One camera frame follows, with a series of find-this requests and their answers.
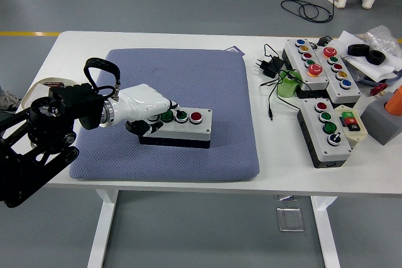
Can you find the grey block holder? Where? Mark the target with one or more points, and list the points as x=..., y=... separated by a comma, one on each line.
x=377, y=120

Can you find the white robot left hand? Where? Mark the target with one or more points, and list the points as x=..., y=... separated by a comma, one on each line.
x=141, y=101

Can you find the person's grey shoe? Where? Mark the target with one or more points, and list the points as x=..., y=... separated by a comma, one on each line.
x=7, y=101

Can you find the small black device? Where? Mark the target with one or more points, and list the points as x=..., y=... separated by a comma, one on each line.
x=323, y=41

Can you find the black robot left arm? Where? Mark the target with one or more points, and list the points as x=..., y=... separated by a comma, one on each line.
x=72, y=98

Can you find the grey five-button box, large stop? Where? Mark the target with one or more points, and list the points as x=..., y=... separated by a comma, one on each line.
x=317, y=83
x=347, y=92

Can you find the blue-grey padded mat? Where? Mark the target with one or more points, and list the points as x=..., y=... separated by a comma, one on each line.
x=188, y=70

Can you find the grey four-button control box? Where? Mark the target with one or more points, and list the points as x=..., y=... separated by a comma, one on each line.
x=333, y=150
x=188, y=131

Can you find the green plastic cylinder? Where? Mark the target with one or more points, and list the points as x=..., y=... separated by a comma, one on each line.
x=285, y=89

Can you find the black power adapter plug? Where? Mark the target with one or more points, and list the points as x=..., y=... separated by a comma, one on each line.
x=270, y=67

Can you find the cream three-button switch box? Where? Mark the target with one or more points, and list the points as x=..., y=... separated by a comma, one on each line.
x=353, y=122

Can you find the metal floor socket plate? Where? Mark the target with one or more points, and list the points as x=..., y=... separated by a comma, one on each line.
x=290, y=219

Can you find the purple-edged card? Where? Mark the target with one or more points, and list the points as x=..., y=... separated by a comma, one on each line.
x=237, y=50

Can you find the white paper sheet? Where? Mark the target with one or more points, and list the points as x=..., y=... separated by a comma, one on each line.
x=377, y=71

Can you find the red valve knob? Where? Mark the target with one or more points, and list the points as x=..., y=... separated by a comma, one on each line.
x=378, y=88

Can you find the clear bubble wrap bag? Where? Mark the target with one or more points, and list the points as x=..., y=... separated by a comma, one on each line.
x=381, y=35

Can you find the white table leg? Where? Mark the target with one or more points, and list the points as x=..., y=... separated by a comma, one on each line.
x=100, y=233
x=326, y=236

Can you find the white shallow tray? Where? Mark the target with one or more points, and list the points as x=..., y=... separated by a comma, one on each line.
x=36, y=92

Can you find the orange cylinder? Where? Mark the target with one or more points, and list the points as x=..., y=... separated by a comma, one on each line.
x=396, y=101

